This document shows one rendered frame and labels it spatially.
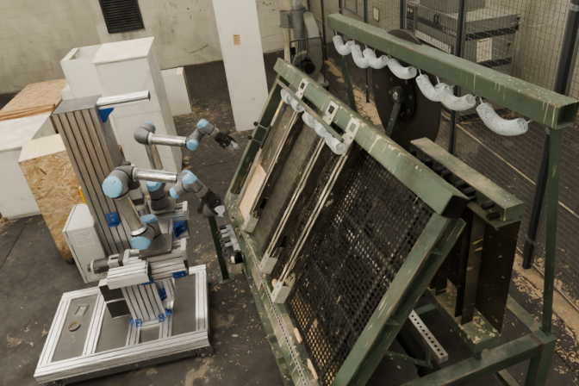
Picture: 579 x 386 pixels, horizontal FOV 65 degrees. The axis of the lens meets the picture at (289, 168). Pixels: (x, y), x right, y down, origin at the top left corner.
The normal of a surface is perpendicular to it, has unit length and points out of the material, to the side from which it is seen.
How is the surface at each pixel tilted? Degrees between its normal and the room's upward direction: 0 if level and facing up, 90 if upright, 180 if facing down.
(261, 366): 0
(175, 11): 90
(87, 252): 90
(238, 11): 90
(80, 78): 90
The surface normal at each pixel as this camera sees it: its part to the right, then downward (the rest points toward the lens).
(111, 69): 0.18, 0.47
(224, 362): -0.11, -0.87
